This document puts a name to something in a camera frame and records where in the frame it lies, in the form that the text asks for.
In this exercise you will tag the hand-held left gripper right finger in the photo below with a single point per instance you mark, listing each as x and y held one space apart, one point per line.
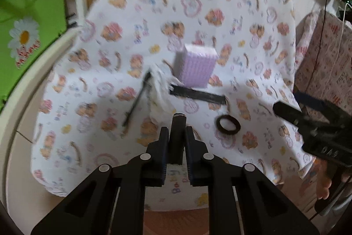
191 169

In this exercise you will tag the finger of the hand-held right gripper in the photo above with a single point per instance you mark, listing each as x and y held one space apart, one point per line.
310 101
287 112

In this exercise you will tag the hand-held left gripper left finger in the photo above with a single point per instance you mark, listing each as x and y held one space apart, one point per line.
162 166

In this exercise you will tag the black cylindrical tube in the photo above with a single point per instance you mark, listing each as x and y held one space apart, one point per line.
177 138

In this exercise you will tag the black plastic spoon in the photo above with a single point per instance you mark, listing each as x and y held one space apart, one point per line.
136 102

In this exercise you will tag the white tissue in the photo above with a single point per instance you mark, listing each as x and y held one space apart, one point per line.
161 91

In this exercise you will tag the black comb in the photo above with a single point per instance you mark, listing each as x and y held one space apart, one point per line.
198 94

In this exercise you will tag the purple ribbed box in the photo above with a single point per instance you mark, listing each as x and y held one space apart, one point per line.
194 65

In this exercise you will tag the person's right hand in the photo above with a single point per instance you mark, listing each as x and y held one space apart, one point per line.
324 182

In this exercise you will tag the pink printed cloth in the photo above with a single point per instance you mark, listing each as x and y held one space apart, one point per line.
327 58

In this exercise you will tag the white bear-print table cloth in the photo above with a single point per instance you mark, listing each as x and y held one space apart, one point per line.
192 17

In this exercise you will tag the green daisy storage box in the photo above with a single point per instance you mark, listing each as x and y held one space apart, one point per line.
30 39

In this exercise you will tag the white shelf frame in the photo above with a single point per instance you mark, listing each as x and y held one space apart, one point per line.
19 108

